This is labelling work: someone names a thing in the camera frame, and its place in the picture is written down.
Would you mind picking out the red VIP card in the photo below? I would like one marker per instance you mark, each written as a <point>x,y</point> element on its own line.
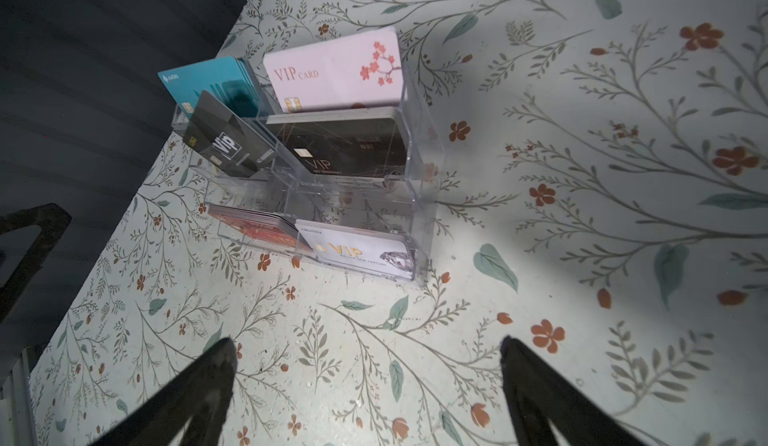
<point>255,227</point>

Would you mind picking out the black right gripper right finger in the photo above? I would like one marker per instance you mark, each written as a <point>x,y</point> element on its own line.
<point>541,401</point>

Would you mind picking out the pink VIP card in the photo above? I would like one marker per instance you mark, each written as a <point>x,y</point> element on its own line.
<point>360,70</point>

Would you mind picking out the black gold-line VIP card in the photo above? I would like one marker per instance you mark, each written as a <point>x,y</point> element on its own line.
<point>359,143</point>

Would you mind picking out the clear acrylic card display stand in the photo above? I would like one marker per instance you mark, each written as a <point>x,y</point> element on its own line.
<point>400,204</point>

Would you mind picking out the black silver VIP card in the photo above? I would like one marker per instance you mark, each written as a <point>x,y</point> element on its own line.
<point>226,140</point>

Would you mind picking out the white diamond VIP card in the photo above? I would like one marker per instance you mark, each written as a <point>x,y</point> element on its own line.
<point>380,253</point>

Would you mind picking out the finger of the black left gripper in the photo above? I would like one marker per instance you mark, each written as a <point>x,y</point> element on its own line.
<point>52,221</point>

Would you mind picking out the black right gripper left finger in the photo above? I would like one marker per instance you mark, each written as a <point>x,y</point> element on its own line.
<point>193,405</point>

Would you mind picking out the teal VIP card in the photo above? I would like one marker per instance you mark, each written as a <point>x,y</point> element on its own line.
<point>230,80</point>

